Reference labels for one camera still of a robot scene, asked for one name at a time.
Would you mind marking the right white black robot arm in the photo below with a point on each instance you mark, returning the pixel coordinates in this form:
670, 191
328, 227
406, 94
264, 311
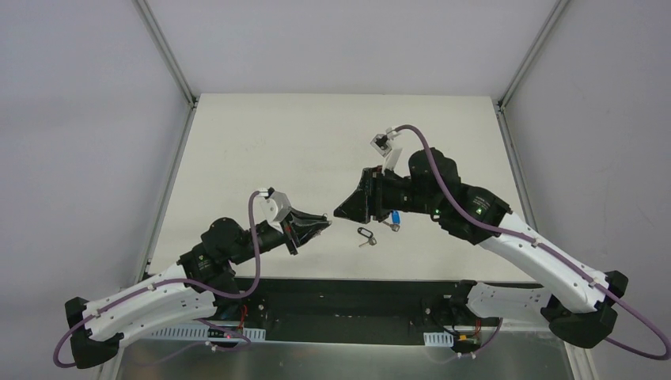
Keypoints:
571, 306

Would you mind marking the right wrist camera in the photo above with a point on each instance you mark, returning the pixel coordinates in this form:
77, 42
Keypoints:
387, 146

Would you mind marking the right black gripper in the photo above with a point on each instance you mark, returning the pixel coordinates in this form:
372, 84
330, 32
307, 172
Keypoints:
376, 194

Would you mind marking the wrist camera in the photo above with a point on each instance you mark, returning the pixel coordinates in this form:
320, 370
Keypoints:
387, 146
275, 206

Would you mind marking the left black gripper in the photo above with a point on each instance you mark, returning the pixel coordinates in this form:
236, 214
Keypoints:
290, 234

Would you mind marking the right white cable duct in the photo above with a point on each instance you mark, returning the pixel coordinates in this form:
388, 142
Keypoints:
438, 339

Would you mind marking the left aluminium frame rail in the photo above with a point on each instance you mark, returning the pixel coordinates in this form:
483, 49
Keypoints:
144, 116

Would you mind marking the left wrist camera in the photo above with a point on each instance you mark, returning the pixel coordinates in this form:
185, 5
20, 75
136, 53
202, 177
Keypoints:
275, 206

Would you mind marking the left white cable duct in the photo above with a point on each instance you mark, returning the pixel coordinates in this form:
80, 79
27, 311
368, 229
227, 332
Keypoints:
201, 332

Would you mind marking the aluminium frame rail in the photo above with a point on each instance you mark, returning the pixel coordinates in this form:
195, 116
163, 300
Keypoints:
523, 111
144, 116

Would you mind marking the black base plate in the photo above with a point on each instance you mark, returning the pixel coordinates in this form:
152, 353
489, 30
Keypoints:
349, 311

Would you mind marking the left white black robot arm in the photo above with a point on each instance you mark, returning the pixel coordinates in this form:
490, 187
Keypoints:
222, 269

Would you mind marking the right aluminium frame rail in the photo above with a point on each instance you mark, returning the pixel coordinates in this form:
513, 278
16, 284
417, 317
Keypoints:
523, 111

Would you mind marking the white cable duct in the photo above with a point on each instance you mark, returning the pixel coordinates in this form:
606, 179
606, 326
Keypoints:
201, 332
438, 339

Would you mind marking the silver key with blue tag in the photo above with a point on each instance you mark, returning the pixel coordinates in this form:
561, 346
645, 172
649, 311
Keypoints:
392, 221

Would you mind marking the front steel sheet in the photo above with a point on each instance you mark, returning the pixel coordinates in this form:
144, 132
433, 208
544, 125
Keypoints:
505, 359

